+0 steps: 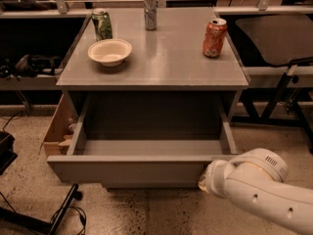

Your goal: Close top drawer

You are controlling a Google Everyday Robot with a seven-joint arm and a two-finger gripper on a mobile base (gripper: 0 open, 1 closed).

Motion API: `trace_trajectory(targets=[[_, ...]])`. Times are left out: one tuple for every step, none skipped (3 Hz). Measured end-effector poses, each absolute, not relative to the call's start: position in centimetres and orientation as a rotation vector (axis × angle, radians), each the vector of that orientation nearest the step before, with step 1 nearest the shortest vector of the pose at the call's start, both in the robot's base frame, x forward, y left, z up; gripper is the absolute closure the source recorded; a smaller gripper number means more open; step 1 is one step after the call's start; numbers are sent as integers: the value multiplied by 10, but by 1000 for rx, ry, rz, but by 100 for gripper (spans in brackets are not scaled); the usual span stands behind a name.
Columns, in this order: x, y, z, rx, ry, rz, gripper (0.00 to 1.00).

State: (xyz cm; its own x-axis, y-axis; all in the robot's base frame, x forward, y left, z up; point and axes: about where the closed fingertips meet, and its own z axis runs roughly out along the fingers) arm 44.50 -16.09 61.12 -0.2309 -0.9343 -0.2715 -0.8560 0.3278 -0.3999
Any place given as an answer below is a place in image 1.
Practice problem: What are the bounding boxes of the grey top drawer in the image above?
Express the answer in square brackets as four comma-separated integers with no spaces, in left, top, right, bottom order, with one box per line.
[48,92,237,188]

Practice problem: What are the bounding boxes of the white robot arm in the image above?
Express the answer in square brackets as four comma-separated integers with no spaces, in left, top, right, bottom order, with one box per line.
[199,148,313,235]

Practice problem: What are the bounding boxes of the grey drawer cabinet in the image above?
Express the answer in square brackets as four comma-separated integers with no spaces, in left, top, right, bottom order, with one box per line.
[55,7,250,189]

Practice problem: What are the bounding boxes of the orange soda can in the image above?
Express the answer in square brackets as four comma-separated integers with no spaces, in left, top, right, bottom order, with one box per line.
[202,18,227,58]

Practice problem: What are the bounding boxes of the cardboard box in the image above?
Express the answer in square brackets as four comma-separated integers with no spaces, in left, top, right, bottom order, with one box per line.
[41,96,77,157]

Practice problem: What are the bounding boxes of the black chair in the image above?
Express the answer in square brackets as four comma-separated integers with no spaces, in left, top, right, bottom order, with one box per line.
[227,13,313,143]

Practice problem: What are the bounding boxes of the white paper bowl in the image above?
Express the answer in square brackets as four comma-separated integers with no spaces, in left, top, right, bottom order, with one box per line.
[88,38,132,68]

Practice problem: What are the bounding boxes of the green soda can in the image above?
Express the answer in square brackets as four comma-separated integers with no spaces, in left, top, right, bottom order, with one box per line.
[92,8,112,41]

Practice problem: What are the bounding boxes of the silver soda can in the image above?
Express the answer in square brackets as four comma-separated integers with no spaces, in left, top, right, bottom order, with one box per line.
[144,0,157,30]

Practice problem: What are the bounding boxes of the black box at left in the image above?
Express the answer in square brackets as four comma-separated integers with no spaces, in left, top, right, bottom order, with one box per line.
[0,131,18,175]

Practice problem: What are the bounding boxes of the black headphones on shelf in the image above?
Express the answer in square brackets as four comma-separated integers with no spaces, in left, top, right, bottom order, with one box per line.
[0,54,63,79]

